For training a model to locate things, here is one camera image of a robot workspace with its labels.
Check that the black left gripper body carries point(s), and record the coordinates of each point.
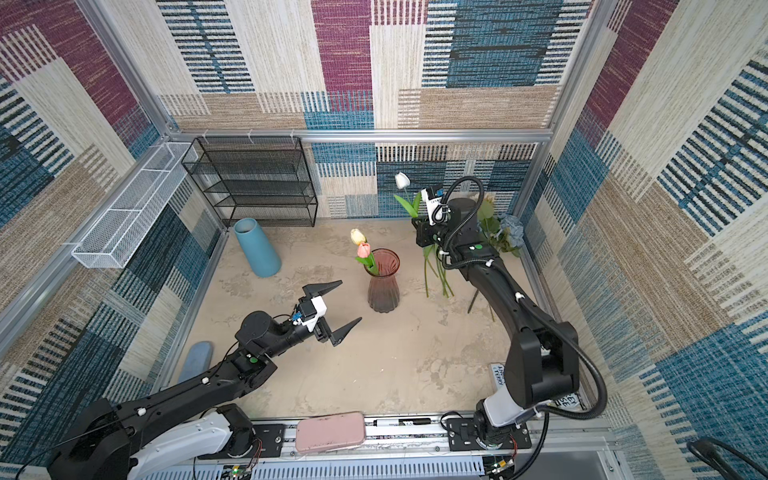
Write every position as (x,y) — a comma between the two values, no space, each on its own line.
(322,331)

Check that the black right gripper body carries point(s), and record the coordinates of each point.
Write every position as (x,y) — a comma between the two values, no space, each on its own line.
(431,234)

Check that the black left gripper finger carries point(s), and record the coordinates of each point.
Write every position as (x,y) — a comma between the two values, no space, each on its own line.
(337,336)
(320,289)

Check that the white artificial tulip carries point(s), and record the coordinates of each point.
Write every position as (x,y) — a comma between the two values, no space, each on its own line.
(412,207)

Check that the red glass vase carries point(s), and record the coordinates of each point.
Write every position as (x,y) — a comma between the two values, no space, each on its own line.
(383,290)

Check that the pink artificial tulip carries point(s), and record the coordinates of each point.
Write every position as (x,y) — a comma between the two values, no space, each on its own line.
(366,258)

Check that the yellow artificial tulip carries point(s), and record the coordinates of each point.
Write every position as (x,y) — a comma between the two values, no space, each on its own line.
(357,237)

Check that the dark blue artificial tulip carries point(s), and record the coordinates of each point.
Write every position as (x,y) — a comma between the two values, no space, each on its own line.
(432,263)

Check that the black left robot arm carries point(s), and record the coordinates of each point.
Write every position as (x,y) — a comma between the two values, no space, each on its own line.
(197,417)

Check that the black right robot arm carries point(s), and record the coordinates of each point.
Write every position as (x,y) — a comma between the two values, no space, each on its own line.
(544,360)

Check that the teal ceramic vase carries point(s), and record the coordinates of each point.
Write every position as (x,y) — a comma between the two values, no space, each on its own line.
(258,250)

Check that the dusty blue rose bunch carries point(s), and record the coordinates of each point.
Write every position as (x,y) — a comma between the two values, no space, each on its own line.
(504,233)

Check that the pink pencil case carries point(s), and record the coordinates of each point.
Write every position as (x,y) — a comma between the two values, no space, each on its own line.
(332,432)

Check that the grey blue oval object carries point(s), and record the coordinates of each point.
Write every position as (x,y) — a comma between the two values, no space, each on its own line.
(197,361)

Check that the treehouse paperback book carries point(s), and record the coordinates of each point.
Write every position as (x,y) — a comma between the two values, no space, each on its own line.
(569,402)

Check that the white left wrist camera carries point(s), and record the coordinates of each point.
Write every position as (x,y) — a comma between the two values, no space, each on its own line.
(308,312)

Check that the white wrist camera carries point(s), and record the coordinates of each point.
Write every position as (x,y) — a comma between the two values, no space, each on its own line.
(436,206)
(308,312)

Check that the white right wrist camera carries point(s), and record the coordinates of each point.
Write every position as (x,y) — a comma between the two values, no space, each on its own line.
(436,206)

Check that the black wire shelf rack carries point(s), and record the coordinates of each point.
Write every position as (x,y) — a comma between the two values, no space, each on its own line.
(267,179)

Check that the white wire mesh basket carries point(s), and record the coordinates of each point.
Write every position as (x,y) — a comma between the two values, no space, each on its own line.
(115,237)

